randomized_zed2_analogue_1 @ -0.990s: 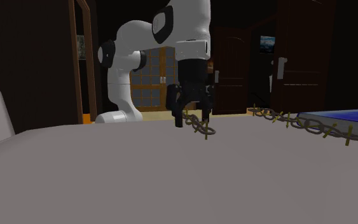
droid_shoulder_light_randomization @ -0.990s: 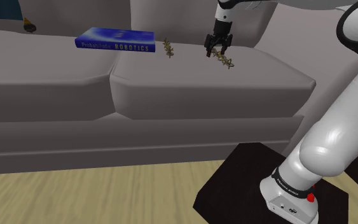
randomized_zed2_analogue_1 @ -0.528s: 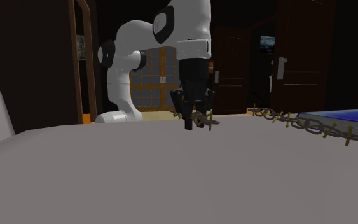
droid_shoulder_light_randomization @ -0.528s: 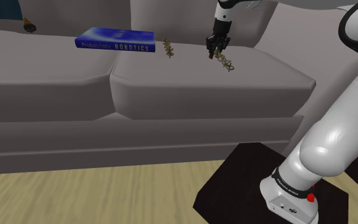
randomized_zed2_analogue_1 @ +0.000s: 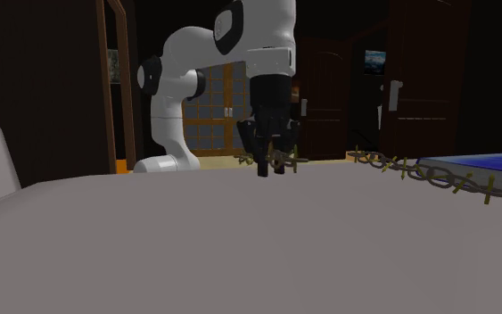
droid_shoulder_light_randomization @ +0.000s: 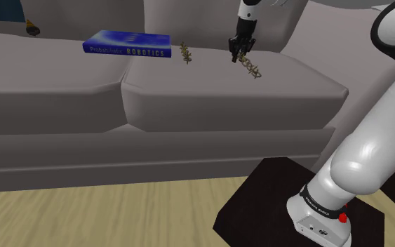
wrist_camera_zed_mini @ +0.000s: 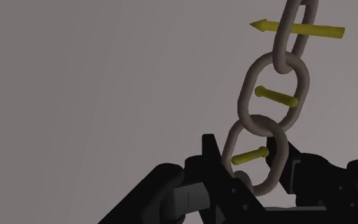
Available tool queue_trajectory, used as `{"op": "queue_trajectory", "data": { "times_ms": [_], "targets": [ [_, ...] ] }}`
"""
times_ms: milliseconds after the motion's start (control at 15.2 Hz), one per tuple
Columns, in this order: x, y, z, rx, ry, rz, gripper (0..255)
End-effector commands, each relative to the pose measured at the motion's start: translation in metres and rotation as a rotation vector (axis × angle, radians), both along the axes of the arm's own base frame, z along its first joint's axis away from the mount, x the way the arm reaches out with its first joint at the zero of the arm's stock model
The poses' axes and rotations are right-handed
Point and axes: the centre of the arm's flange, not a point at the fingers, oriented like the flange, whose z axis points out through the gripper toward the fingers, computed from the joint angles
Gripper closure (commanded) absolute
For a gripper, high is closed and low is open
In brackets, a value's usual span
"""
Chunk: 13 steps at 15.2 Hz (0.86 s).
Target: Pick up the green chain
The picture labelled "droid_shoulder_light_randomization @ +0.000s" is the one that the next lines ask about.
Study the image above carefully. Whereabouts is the dark blue cushion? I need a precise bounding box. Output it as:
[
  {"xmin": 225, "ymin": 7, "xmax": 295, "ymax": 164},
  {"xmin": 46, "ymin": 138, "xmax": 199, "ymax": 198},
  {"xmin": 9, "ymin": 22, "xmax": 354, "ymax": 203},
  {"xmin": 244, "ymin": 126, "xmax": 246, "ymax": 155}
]
[{"xmin": 0, "ymin": 0, "xmax": 26, "ymax": 24}]

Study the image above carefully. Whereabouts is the dark robot stand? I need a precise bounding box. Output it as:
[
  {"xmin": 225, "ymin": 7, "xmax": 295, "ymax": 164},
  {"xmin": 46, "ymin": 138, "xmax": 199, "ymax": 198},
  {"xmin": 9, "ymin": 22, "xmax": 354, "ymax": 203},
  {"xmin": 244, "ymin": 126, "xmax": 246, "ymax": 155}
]
[{"xmin": 213, "ymin": 156, "xmax": 395, "ymax": 247}]

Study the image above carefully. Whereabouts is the grey sofa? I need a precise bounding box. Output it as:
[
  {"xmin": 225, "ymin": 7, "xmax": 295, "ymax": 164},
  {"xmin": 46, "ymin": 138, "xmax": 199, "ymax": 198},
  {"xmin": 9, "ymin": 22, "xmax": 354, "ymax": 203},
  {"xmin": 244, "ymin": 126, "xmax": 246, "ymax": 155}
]
[{"xmin": 0, "ymin": 0, "xmax": 395, "ymax": 194}]

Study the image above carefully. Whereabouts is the small brown twig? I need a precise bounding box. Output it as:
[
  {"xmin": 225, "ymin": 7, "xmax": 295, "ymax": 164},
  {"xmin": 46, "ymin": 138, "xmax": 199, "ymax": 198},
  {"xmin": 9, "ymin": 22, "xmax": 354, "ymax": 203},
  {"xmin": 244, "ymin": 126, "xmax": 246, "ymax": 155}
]
[{"xmin": 178, "ymin": 41, "xmax": 193, "ymax": 65}]

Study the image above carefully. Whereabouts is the blue book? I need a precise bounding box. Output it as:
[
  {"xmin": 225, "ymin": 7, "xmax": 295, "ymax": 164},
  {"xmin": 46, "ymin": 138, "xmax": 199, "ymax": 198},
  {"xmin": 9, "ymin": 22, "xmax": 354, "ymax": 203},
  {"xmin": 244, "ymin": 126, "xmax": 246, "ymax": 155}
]
[{"xmin": 81, "ymin": 29, "xmax": 173, "ymax": 59}]

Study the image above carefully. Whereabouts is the yellow and black toy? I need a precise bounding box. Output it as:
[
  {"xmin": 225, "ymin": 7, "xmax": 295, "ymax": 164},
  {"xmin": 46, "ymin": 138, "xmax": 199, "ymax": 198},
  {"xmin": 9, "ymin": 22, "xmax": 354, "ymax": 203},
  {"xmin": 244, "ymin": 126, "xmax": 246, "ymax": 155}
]
[{"xmin": 25, "ymin": 19, "xmax": 41, "ymax": 37}]

